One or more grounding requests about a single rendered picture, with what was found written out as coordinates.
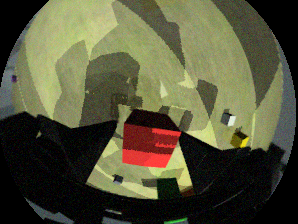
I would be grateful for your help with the red block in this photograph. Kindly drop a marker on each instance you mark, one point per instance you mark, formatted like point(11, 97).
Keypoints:
point(149, 139)

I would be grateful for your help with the small yellow block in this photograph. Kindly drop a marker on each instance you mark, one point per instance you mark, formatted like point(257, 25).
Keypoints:
point(239, 140)

